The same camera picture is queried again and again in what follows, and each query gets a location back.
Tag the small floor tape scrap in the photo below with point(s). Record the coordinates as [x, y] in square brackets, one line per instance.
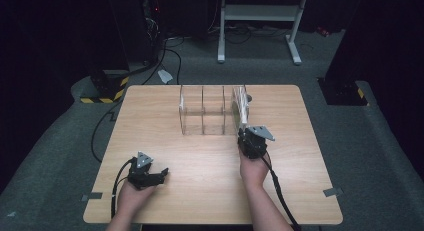
[11, 214]

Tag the white metal stand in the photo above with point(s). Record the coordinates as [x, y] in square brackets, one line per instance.
[260, 12]

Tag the black yellow striped base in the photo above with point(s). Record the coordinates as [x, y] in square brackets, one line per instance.
[343, 92]
[106, 86]

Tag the pale grey floor tape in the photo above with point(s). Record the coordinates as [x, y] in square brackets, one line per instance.
[165, 76]

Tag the person's left hand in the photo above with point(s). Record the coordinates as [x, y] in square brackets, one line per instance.
[131, 201]

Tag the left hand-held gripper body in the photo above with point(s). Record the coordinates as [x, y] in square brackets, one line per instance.
[140, 177]

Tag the clear acrylic divided rack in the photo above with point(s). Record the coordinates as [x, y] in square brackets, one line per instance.
[202, 107]

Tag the person's right hand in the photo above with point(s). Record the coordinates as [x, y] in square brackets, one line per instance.
[254, 171]

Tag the small red object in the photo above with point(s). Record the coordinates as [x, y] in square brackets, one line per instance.
[322, 31]

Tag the dark equipment rack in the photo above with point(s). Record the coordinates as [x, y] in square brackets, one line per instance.
[151, 21]

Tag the grey tape piece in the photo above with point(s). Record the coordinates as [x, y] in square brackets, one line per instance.
[332, 192]
[93, 196]

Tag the green leaf picture book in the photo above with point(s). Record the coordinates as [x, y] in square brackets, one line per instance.
[240, 104]

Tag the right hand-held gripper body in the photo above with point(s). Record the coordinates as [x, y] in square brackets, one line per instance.
[256, 146]

